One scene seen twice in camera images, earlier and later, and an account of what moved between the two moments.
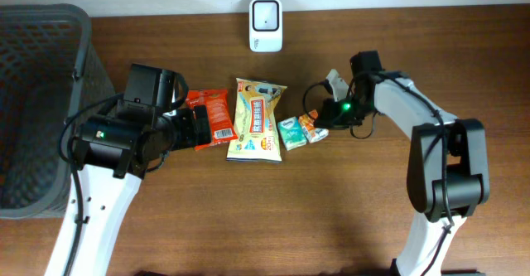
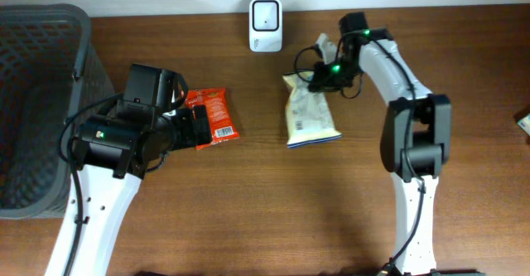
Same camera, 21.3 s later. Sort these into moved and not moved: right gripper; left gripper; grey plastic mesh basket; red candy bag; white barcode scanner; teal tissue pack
Moved: teal tissue pack; right gripper
Not moved: red candy bag; left gripper; white barcode scanner; grey plastic mesh basket
